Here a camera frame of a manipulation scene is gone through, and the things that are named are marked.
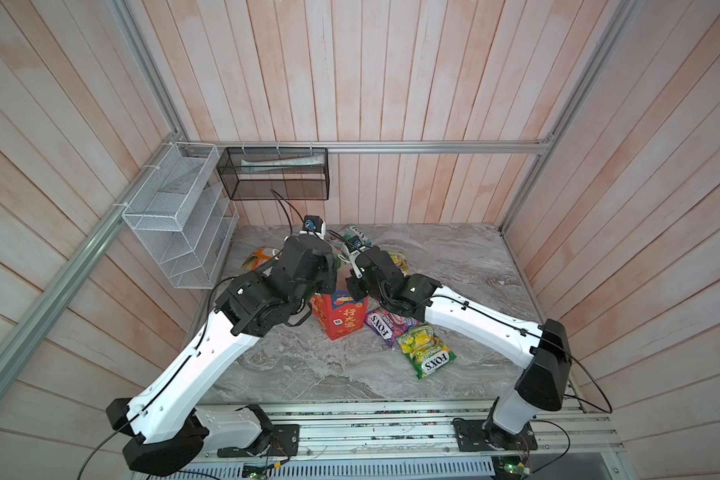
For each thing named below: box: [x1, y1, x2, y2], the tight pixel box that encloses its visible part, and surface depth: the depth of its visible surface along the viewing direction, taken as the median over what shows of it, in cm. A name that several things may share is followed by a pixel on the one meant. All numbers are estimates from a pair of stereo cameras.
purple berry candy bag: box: [364, 307, 421, 347], surface depth 92 cm
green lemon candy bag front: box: [396, 324, 457, 379], surface depth 87 cm
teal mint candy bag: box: [343, 224, 372, 245], surface depth 117 cm
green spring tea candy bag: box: [389, 252, 410, 277], surface depth 109 cm
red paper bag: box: [312, 289, 369, 341], surface depth 82 cm
